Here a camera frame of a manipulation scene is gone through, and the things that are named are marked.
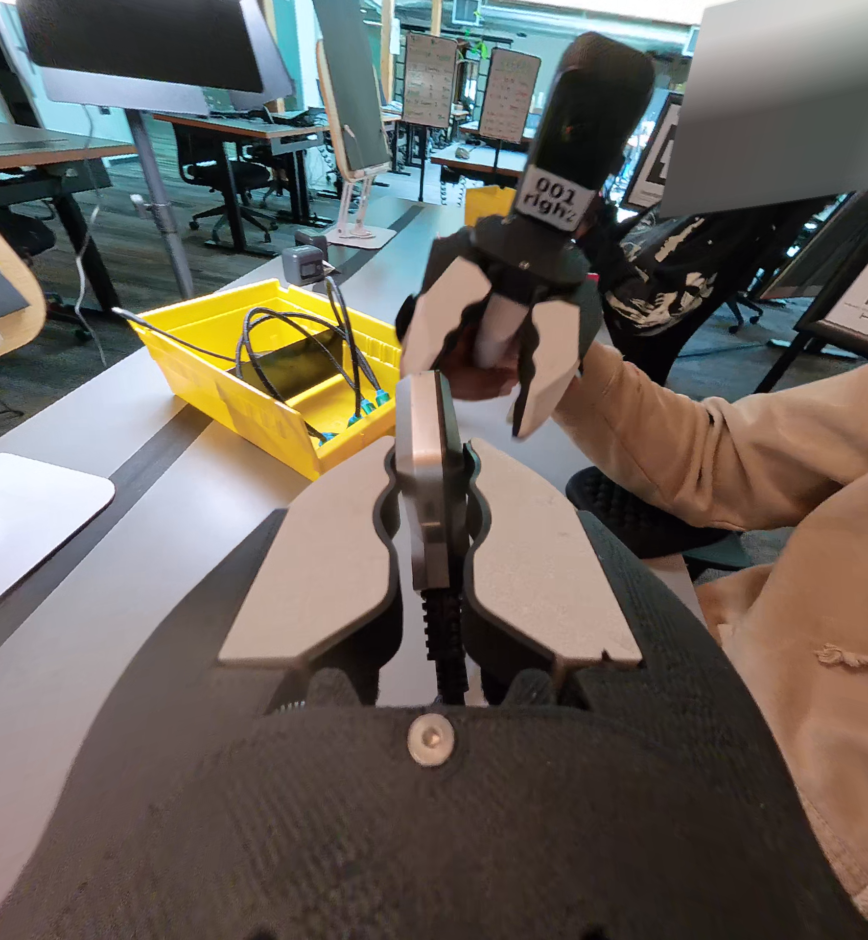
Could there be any grey metal port hub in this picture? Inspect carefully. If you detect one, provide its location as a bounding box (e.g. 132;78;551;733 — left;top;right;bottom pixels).
393;371;473;592

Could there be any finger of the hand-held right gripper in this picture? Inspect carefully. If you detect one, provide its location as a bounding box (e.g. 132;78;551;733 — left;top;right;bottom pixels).
509;297;585;440
400;256;495;374

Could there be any grey monitor pole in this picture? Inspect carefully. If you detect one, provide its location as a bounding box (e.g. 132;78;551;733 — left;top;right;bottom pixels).
124;110;196;301

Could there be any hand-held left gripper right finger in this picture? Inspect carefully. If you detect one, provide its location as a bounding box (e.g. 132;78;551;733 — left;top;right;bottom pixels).
463;438;642;668

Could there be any yellow open bin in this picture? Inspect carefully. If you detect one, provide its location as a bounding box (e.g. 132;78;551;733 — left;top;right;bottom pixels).
129;278;407;482

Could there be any yellow storage bin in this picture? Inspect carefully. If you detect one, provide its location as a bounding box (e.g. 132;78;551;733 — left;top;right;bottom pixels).
465;185;517;230

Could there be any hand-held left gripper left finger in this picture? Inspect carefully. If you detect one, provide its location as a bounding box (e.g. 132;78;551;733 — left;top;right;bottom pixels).
217;437;404;668

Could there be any black flat pad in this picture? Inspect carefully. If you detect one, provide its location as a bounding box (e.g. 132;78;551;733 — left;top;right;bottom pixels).
245;329;357;403

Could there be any small grey cube device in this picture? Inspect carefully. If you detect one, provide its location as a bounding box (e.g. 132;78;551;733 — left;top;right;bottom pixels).
282;246;329;289

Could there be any white tablet stand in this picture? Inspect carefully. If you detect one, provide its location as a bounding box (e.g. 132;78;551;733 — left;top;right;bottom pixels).
327;172;398;247
0;327;117;625

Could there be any black cable with blue plug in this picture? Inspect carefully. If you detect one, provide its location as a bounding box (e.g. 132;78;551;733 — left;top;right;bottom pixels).
113;307;339;447
243;305;365;430
324;275;392;408

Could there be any black mesh chair seat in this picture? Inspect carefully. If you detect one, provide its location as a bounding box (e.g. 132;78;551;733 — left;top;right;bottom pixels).
566;466;752;572

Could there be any person's beige hoodie torso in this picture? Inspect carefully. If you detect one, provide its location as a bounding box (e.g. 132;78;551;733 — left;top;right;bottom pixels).
698;411;868;940

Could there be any white board on stand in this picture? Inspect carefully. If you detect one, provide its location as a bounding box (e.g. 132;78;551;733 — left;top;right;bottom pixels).
479;47;542;145
402;33;459;132

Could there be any person's right forearm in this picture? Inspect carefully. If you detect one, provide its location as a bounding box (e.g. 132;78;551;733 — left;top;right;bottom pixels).
551;341;868;531

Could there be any large grey backed monitor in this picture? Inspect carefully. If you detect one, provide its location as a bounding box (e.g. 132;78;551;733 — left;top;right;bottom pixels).
19;0;295;118

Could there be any black office chair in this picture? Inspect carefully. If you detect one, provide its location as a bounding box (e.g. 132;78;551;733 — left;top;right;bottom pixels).
173;121;277;247

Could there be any person's right hand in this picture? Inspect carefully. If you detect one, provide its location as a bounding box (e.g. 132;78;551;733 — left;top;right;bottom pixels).
445;344;520;402

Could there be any wooden desk with black legs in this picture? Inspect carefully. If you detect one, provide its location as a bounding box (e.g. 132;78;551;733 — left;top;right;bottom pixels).
0;117;137;309
153;109;403;229

